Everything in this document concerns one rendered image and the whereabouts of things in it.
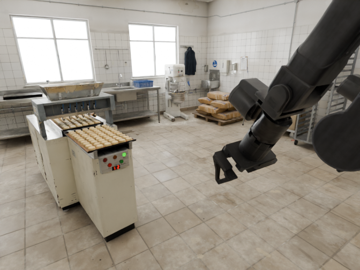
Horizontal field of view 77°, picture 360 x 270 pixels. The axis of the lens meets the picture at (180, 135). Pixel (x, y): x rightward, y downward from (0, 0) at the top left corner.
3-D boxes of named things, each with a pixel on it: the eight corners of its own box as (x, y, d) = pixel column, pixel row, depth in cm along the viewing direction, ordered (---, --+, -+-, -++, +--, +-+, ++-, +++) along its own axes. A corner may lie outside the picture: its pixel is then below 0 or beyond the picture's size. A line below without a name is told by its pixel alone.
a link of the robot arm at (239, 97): (291, 94, 33) (323, 88, 38) (242, 52, 39) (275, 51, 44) (252, 146, 41) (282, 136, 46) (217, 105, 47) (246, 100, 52)
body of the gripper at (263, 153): (221, 150, 49) (235, 126, 44) (254, 140, 54) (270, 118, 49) (239, 174, 46) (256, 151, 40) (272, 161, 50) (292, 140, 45)
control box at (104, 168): (99, 172, 179) (97, 156, 175) (127, 164, 193) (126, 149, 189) (102, 174, 176) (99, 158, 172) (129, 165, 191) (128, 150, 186)
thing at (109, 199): (79, 208, 250) (65, 130, 221) (109, 196, 270) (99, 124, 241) (104, 246, 198) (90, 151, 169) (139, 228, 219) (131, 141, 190)
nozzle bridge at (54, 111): (38, 132, 234) (30, 99, 223) (105, 119, 278) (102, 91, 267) (44, 140, 210) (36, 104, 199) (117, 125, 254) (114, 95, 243)
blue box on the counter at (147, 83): (139, 88, 535) (138, 81, 530) (133, 86, 558) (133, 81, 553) (154, 86, 556) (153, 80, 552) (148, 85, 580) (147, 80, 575)
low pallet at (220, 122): (192, 117, 623) (192, 112, 620) (213, 112, 667) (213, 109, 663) (223, 126, 530) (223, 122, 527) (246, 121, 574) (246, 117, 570)
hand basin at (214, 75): (227, 100, 642) (230, 59, 607) (217, 102, 623) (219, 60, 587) (205, 96, 721) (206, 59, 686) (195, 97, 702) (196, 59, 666)
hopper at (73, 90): (40, 98, 227) (37, 84, 222) (96, 92, 260) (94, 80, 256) (46, 102, 206) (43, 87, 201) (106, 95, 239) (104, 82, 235)
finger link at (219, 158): (202, 172, 54) (216, 148, 47) (225, 165, 57) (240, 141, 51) (217, 197, 50) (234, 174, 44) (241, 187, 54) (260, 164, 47)
